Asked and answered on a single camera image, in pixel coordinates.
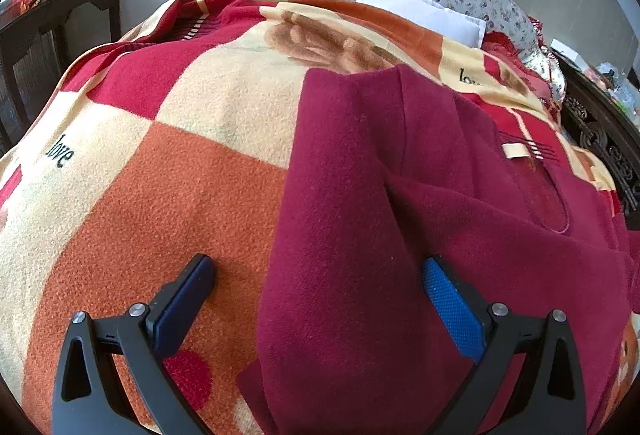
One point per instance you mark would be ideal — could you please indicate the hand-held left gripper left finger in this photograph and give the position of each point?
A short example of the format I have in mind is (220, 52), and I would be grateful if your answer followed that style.
(180, 310)

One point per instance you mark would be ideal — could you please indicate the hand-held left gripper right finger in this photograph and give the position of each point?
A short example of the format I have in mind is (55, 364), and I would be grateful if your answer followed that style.
(452, 310)

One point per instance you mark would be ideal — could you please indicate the maroon fleece sweater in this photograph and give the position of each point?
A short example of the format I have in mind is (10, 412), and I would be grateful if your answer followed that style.
(350, 215)

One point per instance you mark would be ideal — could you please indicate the red orange checkered blanket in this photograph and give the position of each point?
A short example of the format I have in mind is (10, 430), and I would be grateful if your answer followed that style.
(175, 190)

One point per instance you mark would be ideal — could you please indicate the dark carved wooden headboard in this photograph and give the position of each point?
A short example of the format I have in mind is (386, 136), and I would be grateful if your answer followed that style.
(600, 135)

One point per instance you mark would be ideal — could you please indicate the pale floral cushion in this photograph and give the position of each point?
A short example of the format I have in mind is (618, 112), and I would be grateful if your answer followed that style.
(552, 75)

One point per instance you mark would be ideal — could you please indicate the red ruffled cushion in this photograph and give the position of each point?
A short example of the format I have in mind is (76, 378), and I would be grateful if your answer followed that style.
(505, 40)

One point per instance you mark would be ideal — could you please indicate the pile of household clutter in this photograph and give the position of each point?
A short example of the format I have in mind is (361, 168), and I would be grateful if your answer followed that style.
(615, 85)

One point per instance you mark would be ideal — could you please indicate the dark wooden cabinet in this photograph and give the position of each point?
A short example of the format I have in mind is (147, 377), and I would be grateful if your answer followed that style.
(60, 30)

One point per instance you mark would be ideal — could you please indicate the white pillow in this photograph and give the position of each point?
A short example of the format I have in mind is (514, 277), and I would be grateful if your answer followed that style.
(415, 7)

